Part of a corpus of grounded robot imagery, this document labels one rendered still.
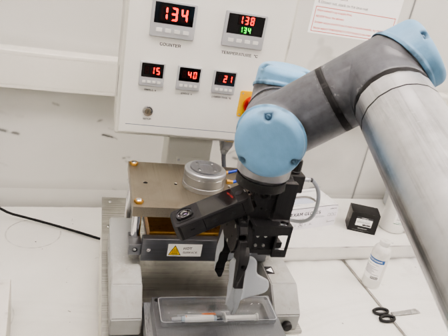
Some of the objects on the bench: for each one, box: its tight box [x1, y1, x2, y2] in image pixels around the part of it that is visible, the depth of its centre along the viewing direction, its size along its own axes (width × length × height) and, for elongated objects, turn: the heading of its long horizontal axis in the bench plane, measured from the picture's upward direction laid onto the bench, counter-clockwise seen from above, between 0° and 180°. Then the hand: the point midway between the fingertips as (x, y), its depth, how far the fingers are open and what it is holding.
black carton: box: [345, 203, 381, 235], centre depth 152 cm, size 6×9×7 cm
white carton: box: [281, 188, 339, 231], centre depth 149 cm, size 12×23×7 cm, turn 97°
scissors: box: [372, 307, 421, 323], centre depth 123 cm, size 14×6×1 cm, turn 89°
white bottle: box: [361, 238, 391, 289], centre depth 130 cm, size 5×5×14 cm
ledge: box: [278, 199, 416, 261], centre depth 157 cm, size 30×84×4 cm, turn 85°
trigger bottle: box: [379, 195, 404, 234], centre depth 151 cm, size 9×8×25 cm
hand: (221, 289), depth 74 cm, fingers open, 8 cm apart
